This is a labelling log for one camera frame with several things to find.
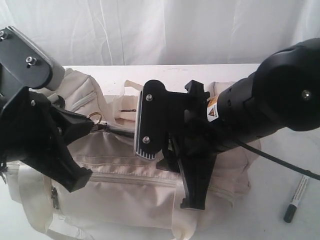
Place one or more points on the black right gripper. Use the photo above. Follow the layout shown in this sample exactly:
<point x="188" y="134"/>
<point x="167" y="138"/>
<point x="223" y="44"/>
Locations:
<point x="198" y="127"/>

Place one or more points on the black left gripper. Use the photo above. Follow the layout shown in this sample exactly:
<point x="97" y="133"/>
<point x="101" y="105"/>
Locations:
<point x="35" y="129"/>

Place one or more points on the cream fabric duffel bag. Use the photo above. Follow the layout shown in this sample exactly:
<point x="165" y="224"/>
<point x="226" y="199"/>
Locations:
<point x="124" y="189"/>

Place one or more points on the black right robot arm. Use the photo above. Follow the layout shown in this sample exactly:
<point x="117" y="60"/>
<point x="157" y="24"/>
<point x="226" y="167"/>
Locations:
<point x="284" y="92"/>

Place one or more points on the white marker black cap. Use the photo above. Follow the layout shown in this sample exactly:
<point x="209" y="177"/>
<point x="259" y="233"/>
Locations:
<point x="296" y="199"/>

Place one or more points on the white backdrop curtain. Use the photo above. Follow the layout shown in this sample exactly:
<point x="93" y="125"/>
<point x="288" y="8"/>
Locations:
<point x="162" y="32"/>

